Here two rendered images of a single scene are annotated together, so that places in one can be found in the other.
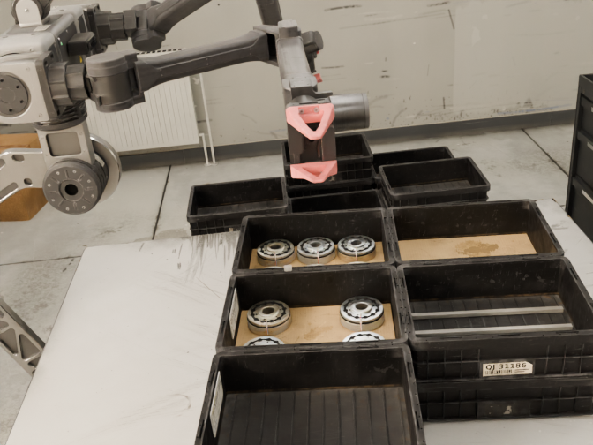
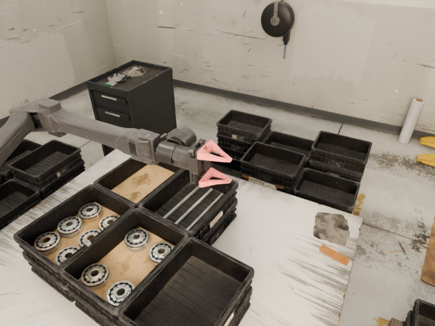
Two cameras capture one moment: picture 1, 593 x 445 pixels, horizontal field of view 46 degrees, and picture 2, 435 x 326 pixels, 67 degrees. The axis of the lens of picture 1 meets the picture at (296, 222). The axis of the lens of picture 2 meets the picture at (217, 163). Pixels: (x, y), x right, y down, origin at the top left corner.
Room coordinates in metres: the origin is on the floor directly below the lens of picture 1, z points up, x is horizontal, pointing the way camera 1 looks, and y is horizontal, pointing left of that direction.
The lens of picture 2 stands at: (0.60, 0.54, 1.94)
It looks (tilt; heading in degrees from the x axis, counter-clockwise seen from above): 36 degrees down; 299
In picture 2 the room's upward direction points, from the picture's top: straight up
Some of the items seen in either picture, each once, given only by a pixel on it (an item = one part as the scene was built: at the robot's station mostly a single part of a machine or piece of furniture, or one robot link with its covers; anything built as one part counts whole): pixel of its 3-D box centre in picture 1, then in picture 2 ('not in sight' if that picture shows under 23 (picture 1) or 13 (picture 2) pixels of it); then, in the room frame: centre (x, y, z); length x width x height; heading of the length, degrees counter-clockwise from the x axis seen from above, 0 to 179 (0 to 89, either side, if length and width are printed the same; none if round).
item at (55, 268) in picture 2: (313, 242); (77, 222); (1.60, -0.04, 0.92); 0.40 x 0.30 x 0.02; 85
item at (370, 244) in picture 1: (356, 245); (90, 210); (1.66, -0.16, 0.86); 0.10 x 0.10 x 0.01
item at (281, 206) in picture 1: (243, 243); not in sight; (2.60, 0.23, 0.37); 0.40 x 0.30 x 0.45; 91
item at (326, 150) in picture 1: (314, 159); (213, 171); (0.92, -0.03, 1.44); 0.09 x 0.07 x 0.07; 2
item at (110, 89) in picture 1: (104, 85); not in sight; (1.38, 0.35, 1.44); 0.10 x 0.09 x 0.05; 91
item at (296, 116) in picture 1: (312, 135); (213, 160); (0.92, -0.03, 1.47); 0.09 x 0.07 x 0.07; 2
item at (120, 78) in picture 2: not in sight; (114, 79); (2.66, -1.41, 0.88); 0.25 x 0.19 x 0.03; 91
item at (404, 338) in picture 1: (311, 309); (127, 253); (1.30, -0.02, 0.92); 0.40 x 0.30 x 0.02; 85
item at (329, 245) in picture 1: (315, 246); (69, 224); (1.67, -0.05, 0.86); 0.10 x 0.10 x 0.01
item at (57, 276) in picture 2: (315, 258); (79, 230); (1.60, -0.04, 0.87); 0.40 x 0.30 x 0.11; 85
